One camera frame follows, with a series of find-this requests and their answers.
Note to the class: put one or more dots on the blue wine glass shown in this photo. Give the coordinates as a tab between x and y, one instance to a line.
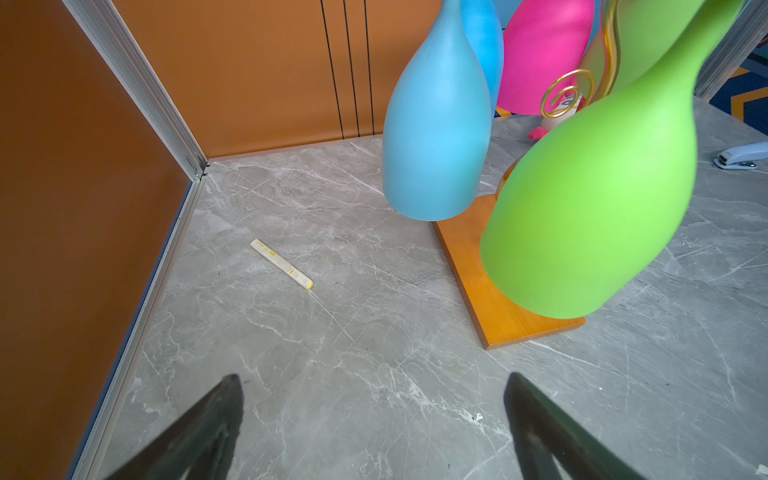
483	30
437	126

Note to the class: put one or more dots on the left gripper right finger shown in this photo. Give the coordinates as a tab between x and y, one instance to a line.
548	442

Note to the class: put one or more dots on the green wine glass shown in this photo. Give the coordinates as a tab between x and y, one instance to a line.
646	30
591	205

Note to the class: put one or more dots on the light blue stapler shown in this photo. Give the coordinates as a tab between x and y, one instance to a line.
743	157

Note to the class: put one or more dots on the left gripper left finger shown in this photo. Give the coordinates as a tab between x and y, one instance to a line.
198	445

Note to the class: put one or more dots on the gold wire glass rack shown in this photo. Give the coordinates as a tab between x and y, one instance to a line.
577	82

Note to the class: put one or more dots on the green wine glass front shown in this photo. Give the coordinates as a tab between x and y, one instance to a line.
591	205

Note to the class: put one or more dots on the white plush bird toy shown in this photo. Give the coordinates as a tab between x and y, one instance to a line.
570	105

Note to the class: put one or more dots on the blue wine glass back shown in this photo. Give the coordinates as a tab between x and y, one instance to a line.
483	30

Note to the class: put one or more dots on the blue wine glass left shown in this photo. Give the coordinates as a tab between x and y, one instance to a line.
437	126

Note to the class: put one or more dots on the wooden rack base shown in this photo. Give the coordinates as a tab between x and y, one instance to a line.
497	320

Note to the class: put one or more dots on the pink wine glass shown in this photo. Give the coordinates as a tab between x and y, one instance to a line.
543	40

